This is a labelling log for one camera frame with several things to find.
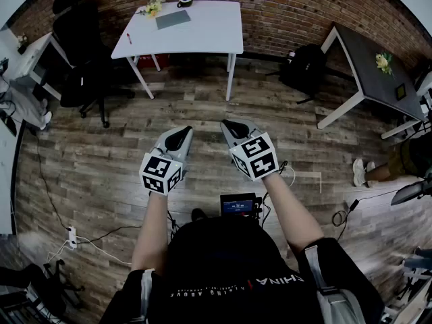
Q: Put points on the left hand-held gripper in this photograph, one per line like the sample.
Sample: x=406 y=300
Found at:
x=157 y=172

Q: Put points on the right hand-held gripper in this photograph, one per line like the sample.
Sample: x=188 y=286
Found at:
x=256 y=157

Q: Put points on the red pen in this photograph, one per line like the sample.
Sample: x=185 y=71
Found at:
x=129 y=38

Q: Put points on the grey notebook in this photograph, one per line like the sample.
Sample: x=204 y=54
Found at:
x=173 y=19

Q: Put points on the person's right forearm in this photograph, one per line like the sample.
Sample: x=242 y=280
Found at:
x=290 y=211

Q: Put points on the person's left forearm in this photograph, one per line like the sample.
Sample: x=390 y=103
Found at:
x=150 y=228

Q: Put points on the black office chair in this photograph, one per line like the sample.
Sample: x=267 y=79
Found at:
x=81 y=46

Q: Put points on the white table with black legs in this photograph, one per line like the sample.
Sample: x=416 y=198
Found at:
x=30 y=56

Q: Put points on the small black monitor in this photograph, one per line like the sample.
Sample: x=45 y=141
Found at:
x=238 y=206

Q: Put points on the person's left black shoe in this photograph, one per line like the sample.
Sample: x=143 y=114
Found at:
x=199 y=214

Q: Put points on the red box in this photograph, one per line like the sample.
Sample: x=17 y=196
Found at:
x=148 y=61

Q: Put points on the black backpack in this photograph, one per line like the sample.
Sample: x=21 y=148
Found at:
x=303 y=66

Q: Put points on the person's black shirt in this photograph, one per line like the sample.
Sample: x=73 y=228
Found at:
x=236 y=265

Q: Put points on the yellow flower bouquet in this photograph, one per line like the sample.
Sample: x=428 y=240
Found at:
x=153 y=8

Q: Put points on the white power strip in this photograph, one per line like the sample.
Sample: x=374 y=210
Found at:
x=72 y=238

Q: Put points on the white mug with blue stripe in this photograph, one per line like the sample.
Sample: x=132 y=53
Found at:
x=185 y=1

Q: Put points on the small yellow flower bunch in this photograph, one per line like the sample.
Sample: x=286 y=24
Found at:
x=383 y=62

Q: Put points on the small dark square device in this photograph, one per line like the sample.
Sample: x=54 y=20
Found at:
x=400 y=91

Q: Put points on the white table with black edge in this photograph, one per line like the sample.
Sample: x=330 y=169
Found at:
x=5 y=181

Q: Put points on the small potted flowers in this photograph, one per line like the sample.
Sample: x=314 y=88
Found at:
x=22 y=42

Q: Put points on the black wheeled stand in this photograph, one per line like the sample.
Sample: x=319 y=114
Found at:
x=37 y=289

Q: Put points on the white metal frame rack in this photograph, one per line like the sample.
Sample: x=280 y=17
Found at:
x=415 y=282

